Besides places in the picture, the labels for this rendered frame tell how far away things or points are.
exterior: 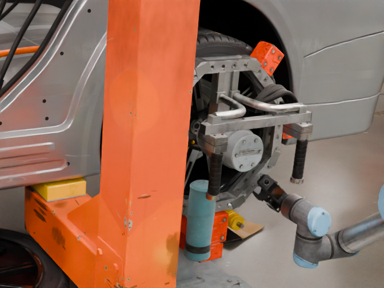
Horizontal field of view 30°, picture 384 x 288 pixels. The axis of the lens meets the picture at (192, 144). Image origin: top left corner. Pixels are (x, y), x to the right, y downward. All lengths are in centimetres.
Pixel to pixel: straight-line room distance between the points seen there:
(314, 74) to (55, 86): 103
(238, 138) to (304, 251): 47
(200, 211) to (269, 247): 134
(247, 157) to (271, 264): 123
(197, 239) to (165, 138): 68
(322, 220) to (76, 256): 83
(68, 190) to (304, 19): 103
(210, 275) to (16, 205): 140
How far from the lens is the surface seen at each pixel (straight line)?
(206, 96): 256
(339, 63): 281
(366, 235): 238
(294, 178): 237
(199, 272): 284
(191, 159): 249
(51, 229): 223
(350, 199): 433
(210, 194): 217
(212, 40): 238
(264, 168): 257
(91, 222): 201
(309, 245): 245
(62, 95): 219
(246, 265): 341
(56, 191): 227
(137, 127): 168
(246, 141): 227
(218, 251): 257
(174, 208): 182
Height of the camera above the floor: 161
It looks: 19 degrees down
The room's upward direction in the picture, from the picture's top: 5 degrees clockwise
